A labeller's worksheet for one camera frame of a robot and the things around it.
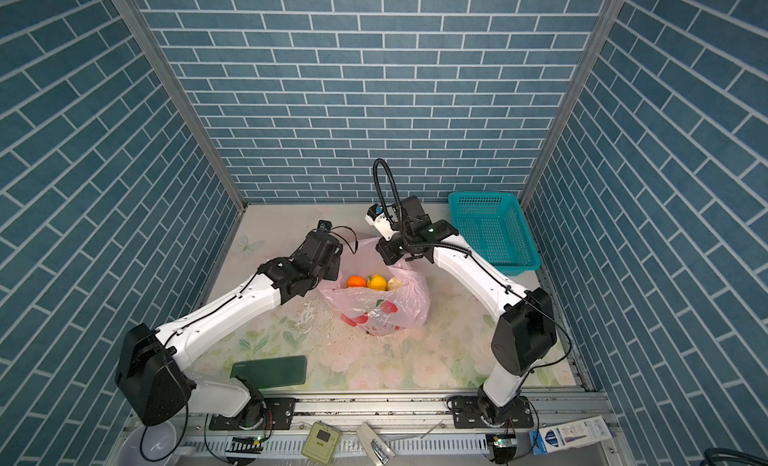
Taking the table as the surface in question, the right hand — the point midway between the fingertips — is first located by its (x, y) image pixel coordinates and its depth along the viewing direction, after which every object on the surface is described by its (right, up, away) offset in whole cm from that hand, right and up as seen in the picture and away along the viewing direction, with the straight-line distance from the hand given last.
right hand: (377, 242), depth 82 cm
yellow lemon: (-1, -13, +10) cm, 16 cm away
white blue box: (+47, -45, -11) cm, 66 cm away
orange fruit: (-7, -13, +11) cm, 18 cm away
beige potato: (+5, -13, +10) cm, 17 cm away
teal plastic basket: (+44, +6, +34) cm, 56 cm away
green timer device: (-12, -46, -14) cm, 49 cm away
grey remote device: (+1, -48, -14) cm, 50 cm away
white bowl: (-52, -47, -13) cm, 71 cm away
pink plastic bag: (0, -18, -5) cm, 19 cm away
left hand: (-13, -4, +1) cm, 14 cm away
